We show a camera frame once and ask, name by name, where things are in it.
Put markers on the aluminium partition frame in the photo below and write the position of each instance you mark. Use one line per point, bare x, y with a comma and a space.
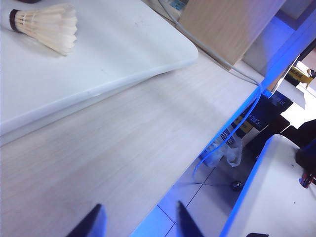
281, 74

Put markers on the white raised desk platform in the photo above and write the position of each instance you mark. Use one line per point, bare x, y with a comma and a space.
98, 61

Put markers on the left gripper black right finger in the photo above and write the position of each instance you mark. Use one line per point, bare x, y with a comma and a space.
185, 222

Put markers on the white cabinet top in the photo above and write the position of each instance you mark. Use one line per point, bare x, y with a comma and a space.
271, 197

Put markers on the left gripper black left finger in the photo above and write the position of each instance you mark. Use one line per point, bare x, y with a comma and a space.
95, 222

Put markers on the white feather shuttlecock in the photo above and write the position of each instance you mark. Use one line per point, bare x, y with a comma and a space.
49, 29

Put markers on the light wood panel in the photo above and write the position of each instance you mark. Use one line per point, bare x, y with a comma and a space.
222, 24

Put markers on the yellow black label sign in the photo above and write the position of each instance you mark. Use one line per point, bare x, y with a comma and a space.
300, 75

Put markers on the dark labelled box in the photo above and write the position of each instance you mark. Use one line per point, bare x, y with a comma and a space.
266, 116

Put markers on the clear plastic bag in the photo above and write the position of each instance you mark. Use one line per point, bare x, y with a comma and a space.
233, 153

